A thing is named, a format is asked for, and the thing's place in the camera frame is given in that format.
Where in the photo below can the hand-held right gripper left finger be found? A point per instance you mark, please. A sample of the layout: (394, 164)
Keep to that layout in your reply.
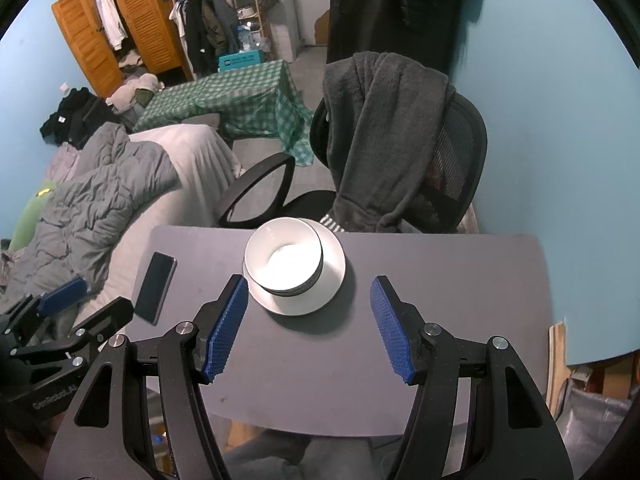
(227, 330)

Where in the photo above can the wooden louvred wardrobe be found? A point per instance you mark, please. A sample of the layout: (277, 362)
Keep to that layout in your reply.
(140, 25)

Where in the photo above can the black mesh office chair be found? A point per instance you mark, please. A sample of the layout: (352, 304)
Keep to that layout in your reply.
(460, 150)

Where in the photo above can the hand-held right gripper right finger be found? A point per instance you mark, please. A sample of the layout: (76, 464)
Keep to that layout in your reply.
(392, 330)

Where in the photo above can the wooden board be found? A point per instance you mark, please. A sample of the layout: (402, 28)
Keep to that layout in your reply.
(557, 360)

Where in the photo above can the grey plastic tarp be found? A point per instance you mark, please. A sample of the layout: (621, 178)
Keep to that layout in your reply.
(590, 420)

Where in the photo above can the black hanging coat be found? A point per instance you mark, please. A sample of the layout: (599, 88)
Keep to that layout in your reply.
(395, 5)

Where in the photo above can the grey quilted duvet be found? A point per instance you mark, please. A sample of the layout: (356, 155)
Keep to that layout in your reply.
(100, 195)

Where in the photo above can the dark grey hoodie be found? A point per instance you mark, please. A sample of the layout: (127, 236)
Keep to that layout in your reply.
(385, 130)

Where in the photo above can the light grey bed sheet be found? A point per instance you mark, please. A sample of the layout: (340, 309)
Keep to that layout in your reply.
(190, 170)

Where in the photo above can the black clothes pile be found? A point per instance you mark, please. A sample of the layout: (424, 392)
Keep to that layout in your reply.
(70, 116)

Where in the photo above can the blue plastic crate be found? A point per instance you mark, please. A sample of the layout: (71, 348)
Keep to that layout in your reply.
(240, 60)

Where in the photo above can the large white plate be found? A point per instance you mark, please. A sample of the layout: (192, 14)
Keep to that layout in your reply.
(332, 277)

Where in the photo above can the grey clothes pile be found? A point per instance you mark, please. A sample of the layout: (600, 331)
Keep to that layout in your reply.
(135, 91)

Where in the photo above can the cardboard box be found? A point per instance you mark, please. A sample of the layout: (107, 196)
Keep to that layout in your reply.
(600, 374)

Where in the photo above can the green pillow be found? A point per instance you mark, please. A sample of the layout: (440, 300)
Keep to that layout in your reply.
(30, 215)

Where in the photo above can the green checked tablecloth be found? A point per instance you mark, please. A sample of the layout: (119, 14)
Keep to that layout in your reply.
(225, 105)

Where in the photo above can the white hanging shirt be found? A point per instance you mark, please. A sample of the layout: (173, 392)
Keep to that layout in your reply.
(112, 15)

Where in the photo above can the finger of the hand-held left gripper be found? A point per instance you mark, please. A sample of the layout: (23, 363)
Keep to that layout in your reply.
(105, 315)
(62, 292)

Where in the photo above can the dark hanging jackets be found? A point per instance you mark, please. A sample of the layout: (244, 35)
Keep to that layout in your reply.
(210, 30)

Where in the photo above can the black smartphone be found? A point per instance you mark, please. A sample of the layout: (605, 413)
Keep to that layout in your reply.
(155, 287)

